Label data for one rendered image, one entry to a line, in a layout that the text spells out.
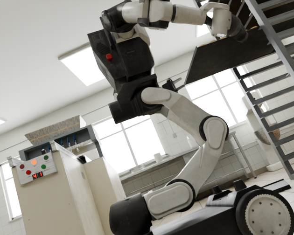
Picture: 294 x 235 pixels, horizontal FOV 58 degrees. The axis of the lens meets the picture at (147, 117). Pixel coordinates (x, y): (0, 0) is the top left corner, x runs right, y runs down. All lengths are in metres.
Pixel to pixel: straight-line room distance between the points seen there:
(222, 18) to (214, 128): 0.48
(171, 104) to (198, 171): 0.34
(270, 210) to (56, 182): 1.30
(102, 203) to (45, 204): 0.74
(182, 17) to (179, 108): 0.44
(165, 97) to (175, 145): 4.41
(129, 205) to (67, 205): 0.71
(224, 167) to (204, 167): 4.40
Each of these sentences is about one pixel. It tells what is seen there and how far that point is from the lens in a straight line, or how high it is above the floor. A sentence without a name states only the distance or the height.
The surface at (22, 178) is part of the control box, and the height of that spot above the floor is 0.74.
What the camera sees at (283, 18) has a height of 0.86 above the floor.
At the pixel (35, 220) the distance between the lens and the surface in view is 1.93.
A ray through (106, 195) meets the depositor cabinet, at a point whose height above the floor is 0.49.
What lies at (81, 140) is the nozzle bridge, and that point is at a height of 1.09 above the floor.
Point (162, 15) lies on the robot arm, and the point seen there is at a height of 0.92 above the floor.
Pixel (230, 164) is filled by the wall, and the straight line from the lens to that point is 5.70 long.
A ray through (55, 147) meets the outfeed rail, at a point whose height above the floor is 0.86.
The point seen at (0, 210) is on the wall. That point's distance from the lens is 6.99.
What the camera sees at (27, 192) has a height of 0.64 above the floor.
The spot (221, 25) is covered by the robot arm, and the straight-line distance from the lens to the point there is 1.18.
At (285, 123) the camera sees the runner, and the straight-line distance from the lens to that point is 1.78.
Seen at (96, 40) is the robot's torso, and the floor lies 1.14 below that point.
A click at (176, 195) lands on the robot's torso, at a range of 1.20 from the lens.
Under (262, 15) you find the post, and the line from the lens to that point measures 1.47.
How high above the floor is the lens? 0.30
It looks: 17 degrees up
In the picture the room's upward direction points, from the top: 22 degrees counter-clockwise
